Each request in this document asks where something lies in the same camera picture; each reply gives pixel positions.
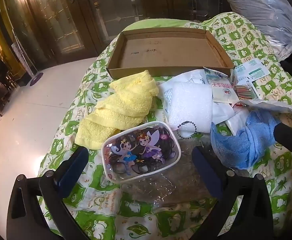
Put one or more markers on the yellow towel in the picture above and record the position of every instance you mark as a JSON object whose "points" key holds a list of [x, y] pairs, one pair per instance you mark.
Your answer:
{"points": [[124, 109]]}

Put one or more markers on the large grey plastic bag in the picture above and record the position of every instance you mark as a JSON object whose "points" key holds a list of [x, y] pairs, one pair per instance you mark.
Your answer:
{"points": [[273, 18]]}

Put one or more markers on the blue towel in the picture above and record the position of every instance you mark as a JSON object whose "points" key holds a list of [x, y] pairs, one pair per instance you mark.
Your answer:
{"points": [[248, 146]]}

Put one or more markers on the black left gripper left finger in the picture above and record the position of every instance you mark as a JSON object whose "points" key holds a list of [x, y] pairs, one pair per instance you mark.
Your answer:
{"points": [[25, 219]]}

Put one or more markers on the wooden glass door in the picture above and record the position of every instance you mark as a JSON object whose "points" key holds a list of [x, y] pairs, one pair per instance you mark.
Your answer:
{"points": [[71, 30]]}

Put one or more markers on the white medical gauze packet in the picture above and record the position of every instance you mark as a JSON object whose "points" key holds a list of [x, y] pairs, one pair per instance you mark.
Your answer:
{"points": [[221, 111]]}

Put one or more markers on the black beaded keychain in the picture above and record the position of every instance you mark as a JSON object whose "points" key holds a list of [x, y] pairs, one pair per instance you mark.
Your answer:
{"points": [[186, 130]]}

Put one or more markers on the dried fruit snack bag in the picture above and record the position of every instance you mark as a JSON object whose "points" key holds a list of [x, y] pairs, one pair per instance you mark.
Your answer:
{"points": [[222, 89]]}

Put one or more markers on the green white flat sachet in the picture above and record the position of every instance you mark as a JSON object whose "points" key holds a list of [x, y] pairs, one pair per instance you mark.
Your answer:
{"points": [[250, 71]]}

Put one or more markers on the white foam pad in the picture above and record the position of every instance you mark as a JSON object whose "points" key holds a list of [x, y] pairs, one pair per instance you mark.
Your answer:
{"points": [[191, 102]]}

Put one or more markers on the shallow cardboard box tray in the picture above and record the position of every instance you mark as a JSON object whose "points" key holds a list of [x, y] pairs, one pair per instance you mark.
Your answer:
{"points": [[166, 52]]}

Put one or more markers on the bag of coloured sticks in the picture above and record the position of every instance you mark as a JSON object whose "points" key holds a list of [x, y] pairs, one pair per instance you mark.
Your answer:
{"points": [[245, 91]]}

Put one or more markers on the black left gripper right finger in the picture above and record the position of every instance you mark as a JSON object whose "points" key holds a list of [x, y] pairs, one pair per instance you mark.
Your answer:
{"points": [[254, 218]]}

